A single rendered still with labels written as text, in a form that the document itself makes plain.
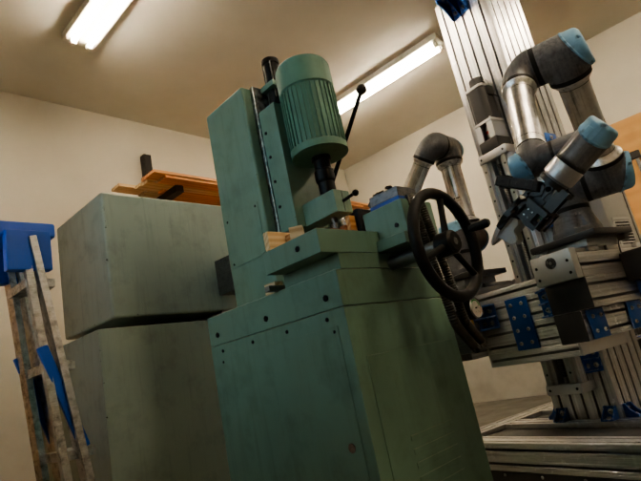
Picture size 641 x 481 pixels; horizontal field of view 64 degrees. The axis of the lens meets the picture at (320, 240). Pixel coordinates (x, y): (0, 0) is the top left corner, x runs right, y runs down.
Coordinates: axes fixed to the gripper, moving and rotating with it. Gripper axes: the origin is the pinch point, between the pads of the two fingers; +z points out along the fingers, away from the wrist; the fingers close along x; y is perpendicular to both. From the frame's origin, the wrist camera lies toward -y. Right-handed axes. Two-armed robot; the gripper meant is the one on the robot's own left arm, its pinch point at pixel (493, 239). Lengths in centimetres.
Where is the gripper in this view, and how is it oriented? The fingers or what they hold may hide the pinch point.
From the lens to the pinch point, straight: 134.4
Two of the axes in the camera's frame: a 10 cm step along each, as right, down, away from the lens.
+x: 7.1, 0.3, 7.1
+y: 5.1, 6.7, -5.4
